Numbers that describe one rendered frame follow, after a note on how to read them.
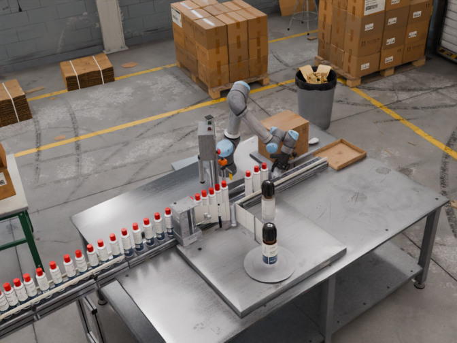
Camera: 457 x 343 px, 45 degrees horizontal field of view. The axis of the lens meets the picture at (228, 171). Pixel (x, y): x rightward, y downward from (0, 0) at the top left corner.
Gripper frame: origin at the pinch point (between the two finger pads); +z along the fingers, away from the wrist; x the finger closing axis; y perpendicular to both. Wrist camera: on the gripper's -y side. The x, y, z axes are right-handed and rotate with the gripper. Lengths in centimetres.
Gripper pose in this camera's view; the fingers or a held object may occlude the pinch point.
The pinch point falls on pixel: (273, 176)
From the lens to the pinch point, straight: 388.2
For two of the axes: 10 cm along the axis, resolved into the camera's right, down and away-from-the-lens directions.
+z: -3.6, 8.9, 2.7
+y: 5.8, 4.4, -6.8
